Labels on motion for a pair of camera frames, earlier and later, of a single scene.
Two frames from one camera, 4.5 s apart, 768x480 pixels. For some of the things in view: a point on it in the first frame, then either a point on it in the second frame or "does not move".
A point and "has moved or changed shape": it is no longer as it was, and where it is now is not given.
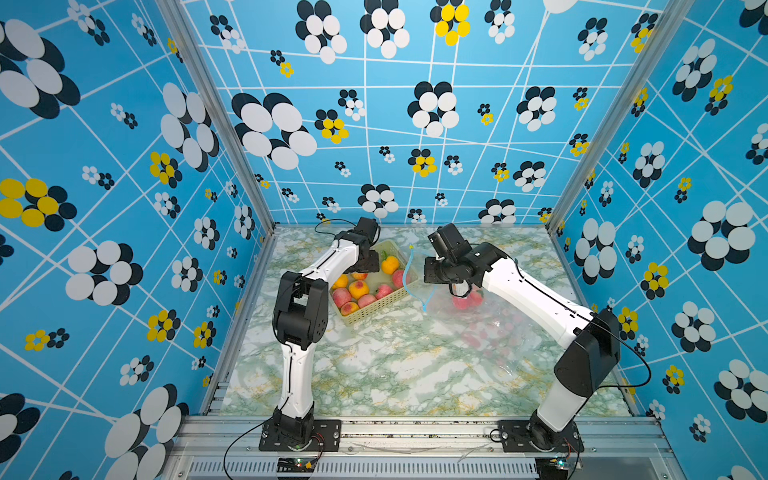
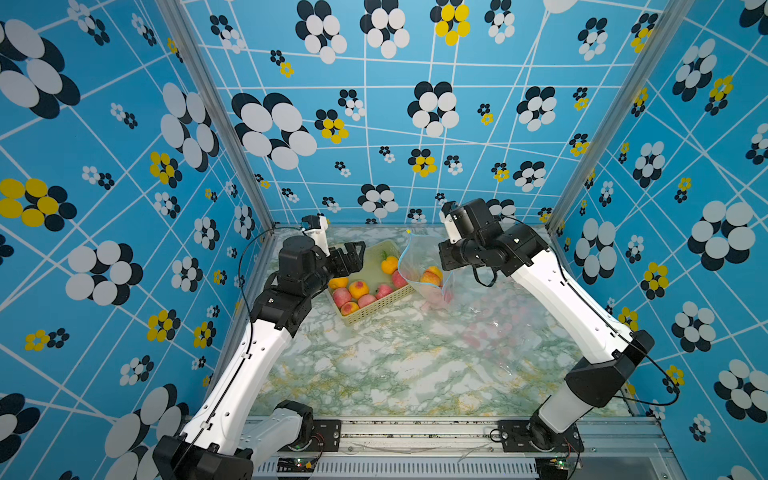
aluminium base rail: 420,448 does not move
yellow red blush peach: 358,289 does not move
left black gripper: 373,265 -> 356,261
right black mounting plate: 515,438 does not move
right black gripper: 428,271 -> 447,261
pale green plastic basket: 362,292 does not move
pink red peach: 474,298 -> 438,295
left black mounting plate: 326,437 does not move
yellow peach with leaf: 389,263 does not move
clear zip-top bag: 497,332 has moved or changed shape
